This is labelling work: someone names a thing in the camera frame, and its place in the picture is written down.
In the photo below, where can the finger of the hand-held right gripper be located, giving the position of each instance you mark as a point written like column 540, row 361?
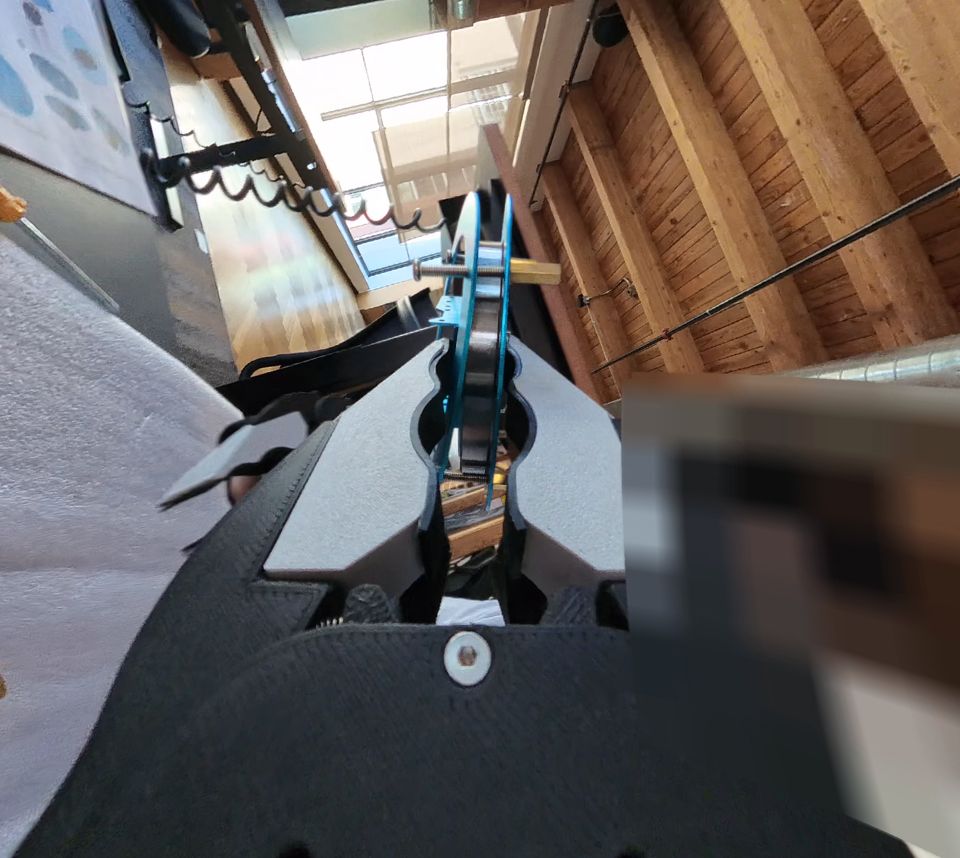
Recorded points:
column 300, row 411
column 240, row 461

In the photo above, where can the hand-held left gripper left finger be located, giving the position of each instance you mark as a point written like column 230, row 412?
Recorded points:
column 353, row 498

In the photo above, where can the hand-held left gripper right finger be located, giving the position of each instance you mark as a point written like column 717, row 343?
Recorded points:
column 578, row 498

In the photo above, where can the blue round metal base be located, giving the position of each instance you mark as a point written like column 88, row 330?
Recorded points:
column 480, row 348

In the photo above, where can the brass standoff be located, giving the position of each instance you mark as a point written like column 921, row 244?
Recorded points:
column 533, row 270

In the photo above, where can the white foam sheet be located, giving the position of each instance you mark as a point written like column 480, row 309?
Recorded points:
column 90, row 498

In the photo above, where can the large window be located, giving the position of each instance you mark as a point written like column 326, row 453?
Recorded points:
column 390, row 93

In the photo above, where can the printed instruction booklet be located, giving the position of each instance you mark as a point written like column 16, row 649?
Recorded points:
column 53, row 48

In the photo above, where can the silver ceiling duct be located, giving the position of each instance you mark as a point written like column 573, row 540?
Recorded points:
column 885, row 363

